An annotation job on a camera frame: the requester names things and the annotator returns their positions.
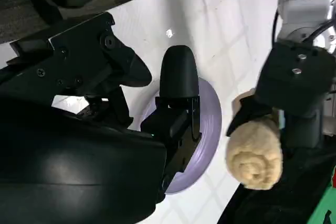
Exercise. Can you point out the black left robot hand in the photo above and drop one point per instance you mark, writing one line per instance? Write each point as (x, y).
(294, 82)

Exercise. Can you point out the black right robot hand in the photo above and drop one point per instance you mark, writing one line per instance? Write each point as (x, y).
(65, 155)

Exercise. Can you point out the beige towel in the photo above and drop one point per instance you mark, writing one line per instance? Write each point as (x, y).
(252, 161)

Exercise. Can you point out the lilac plate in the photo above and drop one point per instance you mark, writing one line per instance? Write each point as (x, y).
(210, 129)

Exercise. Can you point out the green cloth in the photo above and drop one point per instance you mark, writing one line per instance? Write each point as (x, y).
(330, 203)

